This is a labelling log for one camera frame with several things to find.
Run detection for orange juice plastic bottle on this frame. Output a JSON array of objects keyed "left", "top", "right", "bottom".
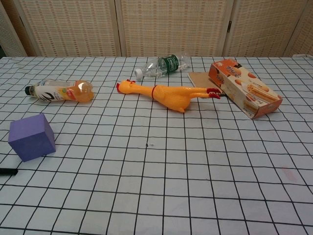
[{"left": 25, "top": 79, "right": 95, "bottom": 105}]

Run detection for purple foam cube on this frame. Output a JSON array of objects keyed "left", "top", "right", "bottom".
[{"left": 8, "top": 113, "right": 56, "bottom": 163}]

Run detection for orange biscuit stick box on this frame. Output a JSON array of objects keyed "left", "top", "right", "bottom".
[{"left": 208, "top": 58, "right": 283, "bottom": 120}]

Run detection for woven folding screen panel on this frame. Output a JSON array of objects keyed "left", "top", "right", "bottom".
[
  {"left": 223, "top": 0, "right": 304, "bottom": 57},
  {"left": 283, "top": 0, "right": 313, "bottom": 57},
  {"left": 15, "top": 0, "right": 122, "bottom": 57},
  {"left": 0, "top": 0, "right": 28, "bottom": 57},
  {"left": 116, "top": 0, "right": 233, "bottom": 57}
]

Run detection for yellow rubber chicken toy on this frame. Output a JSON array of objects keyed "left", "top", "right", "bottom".
[{"left": 116, "top": 78, "right": 222, "bottom": 114}]

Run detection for black grid white tablecloth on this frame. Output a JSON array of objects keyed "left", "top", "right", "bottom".
[{"left": 0, "top": 56, "right": 313, "bottom": 235}]

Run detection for clear green label water bottle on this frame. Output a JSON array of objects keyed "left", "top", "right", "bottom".
[{"left": 134, "top": 51, "right": 192, "bottom": 81}]

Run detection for green marker with black cap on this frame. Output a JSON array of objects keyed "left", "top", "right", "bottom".
[{"left": 0, "top": 168, "right": 19, "bottom": 176}]

